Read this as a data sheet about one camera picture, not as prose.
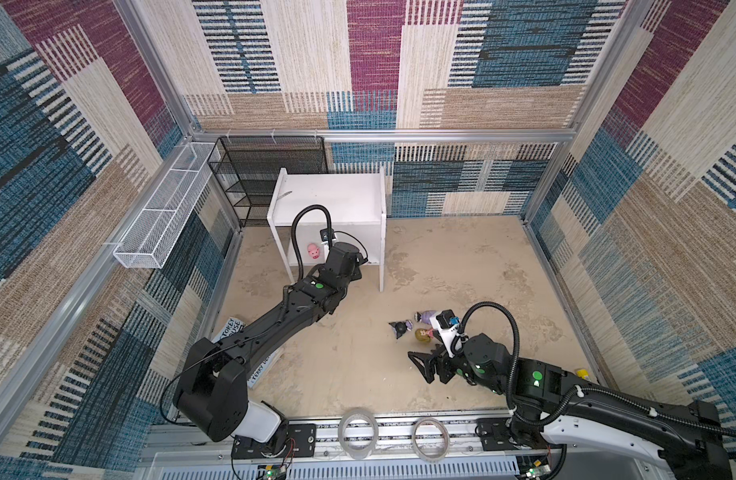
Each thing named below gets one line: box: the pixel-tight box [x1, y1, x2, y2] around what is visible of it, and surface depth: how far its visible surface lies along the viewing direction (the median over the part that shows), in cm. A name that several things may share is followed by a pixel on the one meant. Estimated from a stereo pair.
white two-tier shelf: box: [267, 167, 387, 292], surface depth 82 cm
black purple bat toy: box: [388, 320, 413, 340], surface depth 92 cm
